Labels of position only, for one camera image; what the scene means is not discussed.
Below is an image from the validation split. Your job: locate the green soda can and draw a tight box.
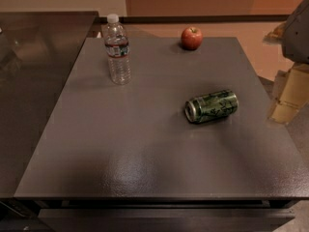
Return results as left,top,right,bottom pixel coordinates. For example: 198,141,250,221
184,89,239,124

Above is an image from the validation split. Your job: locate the red apple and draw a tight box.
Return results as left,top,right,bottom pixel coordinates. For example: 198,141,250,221
181,27,203,50

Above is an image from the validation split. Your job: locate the dark glossy side table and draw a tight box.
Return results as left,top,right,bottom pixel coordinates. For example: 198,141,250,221
0,11,100,199

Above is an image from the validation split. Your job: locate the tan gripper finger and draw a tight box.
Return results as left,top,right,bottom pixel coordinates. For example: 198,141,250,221
263,22,286,44
268,63,309,124

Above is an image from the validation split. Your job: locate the clear plastic water bottle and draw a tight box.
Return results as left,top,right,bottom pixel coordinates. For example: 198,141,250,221
103,14,131,85

